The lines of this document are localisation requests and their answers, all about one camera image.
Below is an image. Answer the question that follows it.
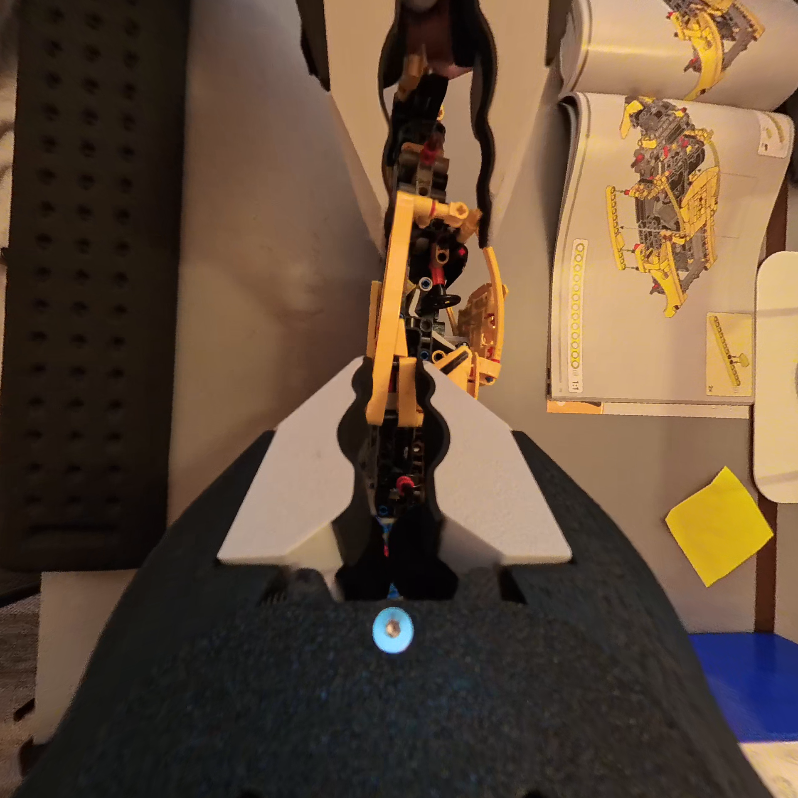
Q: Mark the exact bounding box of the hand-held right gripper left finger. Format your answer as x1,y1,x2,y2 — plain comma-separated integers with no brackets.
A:
217,357,390,601

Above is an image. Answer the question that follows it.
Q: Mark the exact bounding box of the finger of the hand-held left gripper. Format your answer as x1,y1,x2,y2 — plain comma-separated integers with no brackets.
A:
469,0,559,249
324,0,401,259

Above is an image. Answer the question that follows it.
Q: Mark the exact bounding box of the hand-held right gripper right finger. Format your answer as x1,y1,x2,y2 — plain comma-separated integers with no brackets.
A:
393,363,573,601

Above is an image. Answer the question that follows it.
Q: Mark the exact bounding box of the yellow brick car model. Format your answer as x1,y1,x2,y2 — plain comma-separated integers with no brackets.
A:
365,53,509,537

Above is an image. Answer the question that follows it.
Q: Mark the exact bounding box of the grey desk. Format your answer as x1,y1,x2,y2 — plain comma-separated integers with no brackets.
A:
37,0,798,743

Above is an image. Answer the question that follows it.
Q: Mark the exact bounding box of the open instruction booklet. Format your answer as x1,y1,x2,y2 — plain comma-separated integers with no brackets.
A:
545,0,796,415

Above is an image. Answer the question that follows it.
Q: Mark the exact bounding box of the yellow sticky note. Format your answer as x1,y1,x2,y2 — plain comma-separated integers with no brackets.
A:
665,466,775,588

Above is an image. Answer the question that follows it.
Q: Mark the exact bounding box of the black perforated chair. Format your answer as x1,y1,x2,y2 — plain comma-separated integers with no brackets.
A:
0,0,191,571

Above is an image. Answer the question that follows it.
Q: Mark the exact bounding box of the white stand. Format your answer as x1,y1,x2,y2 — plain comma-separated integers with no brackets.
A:
753,251,798,505

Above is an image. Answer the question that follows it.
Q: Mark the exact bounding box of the blue plastic bin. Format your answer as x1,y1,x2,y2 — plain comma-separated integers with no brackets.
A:
689,633,798,743

